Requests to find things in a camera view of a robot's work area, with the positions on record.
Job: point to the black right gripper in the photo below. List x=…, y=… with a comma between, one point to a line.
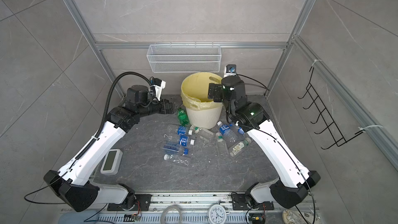
x=219, y=88

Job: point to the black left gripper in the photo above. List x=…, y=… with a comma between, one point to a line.
x=164, y=110

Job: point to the clear tall bottle white cap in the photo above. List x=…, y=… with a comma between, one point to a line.
x=221, y=146

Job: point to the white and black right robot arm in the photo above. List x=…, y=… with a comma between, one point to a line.
x=294, y=181

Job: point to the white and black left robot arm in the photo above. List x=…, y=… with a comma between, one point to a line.
x=71, y=183

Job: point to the white bin with yellow bag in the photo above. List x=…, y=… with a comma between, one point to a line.
x=202, y=111

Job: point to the green bottle near bin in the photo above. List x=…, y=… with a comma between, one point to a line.
x=182, y=117

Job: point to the blue label bottle white cap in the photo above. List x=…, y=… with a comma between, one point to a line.
x=180, y=129

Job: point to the clear bottle green label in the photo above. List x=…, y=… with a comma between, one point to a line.
x=237, y=148

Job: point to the clear bottle blue cap bottom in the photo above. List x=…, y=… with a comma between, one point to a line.
x=175, y=149

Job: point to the crushed clear bottle white cap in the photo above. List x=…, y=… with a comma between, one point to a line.
x=178, y=160

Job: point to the white digital display device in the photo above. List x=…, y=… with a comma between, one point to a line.
x=111, y=162

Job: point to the white analog clock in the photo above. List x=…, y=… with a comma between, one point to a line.
x=217, y=214

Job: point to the white wire mesh basket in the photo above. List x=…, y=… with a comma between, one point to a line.
x=184, y=58

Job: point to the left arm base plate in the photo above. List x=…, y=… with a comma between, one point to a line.
x=136, y=203

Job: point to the black wire hook rack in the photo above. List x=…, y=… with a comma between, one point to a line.
x=324, y=116

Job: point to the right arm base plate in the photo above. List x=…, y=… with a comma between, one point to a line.
x=242, y=202

